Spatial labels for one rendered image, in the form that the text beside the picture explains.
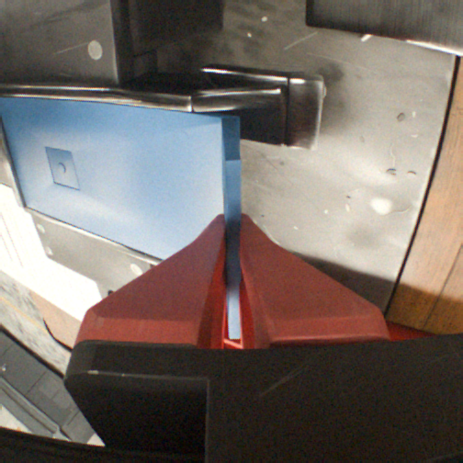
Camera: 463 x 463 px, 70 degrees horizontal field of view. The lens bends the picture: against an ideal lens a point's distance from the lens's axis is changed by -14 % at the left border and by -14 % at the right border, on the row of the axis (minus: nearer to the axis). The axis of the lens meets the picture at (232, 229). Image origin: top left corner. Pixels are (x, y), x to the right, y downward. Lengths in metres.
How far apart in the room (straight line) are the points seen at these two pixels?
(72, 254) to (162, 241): 0.09
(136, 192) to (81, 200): 0.04
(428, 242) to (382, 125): 0.07
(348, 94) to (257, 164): 0.07
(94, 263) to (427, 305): 0.21
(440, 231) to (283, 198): 0.10
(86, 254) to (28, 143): 0.07
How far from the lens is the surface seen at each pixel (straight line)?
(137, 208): 0.16
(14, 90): 0.20
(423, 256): 0.24
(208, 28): 0.20
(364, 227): 0.23
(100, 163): 0.16
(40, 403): 5.39
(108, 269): 0.22
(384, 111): 0.20
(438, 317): 0.27
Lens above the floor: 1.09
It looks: 45 degrees down
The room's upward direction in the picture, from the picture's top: 141 degrees counter-clockwise
